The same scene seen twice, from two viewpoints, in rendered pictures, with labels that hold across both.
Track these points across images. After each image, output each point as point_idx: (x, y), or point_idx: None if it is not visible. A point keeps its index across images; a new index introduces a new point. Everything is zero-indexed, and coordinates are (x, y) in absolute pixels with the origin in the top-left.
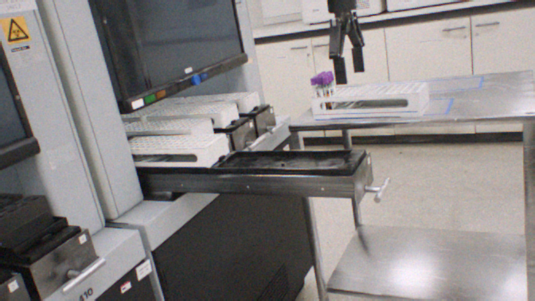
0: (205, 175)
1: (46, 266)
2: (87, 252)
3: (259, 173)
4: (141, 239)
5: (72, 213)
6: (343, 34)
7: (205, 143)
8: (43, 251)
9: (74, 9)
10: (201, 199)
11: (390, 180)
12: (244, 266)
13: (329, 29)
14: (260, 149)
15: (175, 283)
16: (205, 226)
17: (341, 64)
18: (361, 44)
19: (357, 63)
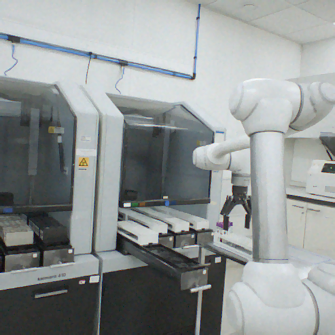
0: (137, 248)
1: (50, 254)
2: (70, 257)
3: (154, 256)
4: (101, 265)
5: (76, 240)
6: (233, 205)
7: (145, 233)
8: (52, 248)
9: (112, 158)
10: (141, 261)
11: (209, 286)
12: (158, 310)
13: (226, 200)
14: (195, 252)
15: (109, 295)
16: (139, 276)
17: (227, 220)
18: (250, 214)
19: (246, 223)
